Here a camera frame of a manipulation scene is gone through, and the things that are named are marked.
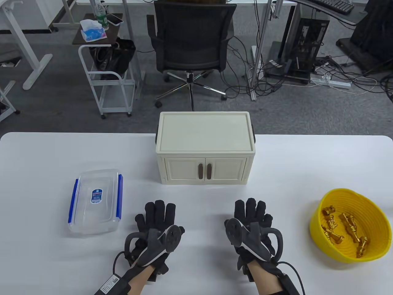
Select white power strip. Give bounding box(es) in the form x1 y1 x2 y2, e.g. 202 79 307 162
310 77 352 89

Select brown side table top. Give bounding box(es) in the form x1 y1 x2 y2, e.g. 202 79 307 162
72 13 124 46

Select dark curved desk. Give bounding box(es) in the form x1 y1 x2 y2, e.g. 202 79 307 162
296 0 366 30

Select black bag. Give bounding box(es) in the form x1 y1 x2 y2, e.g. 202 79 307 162
90 37 136 81

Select white storage pedestal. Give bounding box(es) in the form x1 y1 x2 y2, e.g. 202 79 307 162
9 0 59 33

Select person's left forearm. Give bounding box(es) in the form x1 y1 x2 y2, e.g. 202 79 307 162
123 266 154 295

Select green water bottle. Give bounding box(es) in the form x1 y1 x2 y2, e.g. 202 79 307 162
94 0 109 30

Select black office chair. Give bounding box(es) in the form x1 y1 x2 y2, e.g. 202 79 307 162
147 0 237 112

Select black battery pack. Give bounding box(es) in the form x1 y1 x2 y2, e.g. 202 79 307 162
278 272 300 295
94 274 131 295

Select person's left hand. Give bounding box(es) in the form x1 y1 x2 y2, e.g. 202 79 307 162
124 200 185 268

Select grey desk leg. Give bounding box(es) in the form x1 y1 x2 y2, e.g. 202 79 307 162
122 0 145 100

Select white desk leg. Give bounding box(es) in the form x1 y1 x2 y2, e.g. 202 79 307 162
0 0 53 90

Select black keyboard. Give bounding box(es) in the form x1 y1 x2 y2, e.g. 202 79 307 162
318 0 355 14

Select clear plastic box blue clips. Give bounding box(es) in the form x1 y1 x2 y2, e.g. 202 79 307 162
68 169 123 238

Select white wire cart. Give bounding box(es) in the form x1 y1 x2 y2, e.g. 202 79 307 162
78 43 136 120

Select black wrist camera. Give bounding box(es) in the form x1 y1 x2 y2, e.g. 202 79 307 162
236 254 255 282
150 265 169 284

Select cream plastic cabinet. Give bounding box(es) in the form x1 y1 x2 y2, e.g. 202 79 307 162
155 111 256 185

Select black computer tower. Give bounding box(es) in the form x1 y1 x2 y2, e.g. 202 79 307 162
265 18 330 85

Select clear lid with blue label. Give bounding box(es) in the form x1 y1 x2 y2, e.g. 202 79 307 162
68 169 123 228

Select pile of gold chess pieces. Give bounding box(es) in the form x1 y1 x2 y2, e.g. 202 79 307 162
321 206 370 258

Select black glove cable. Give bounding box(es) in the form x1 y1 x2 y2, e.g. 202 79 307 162
113 251 127 277

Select person's right hand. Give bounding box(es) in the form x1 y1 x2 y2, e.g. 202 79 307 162
224 198 283 265

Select blue tissue pack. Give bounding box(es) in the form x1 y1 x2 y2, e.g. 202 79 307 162
80 19 108 42

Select yellow woven basket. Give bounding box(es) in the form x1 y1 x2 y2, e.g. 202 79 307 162
309 188 388 264

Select white desk frame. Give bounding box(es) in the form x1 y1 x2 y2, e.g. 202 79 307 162
0 81 21 122

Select aluminium post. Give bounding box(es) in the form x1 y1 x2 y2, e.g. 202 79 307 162
248 0 274 101

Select person's right forearm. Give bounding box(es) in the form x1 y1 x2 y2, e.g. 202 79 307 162
247 261 283 295

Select tangle of black cables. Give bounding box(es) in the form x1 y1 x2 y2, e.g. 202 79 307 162
224 0 393 102

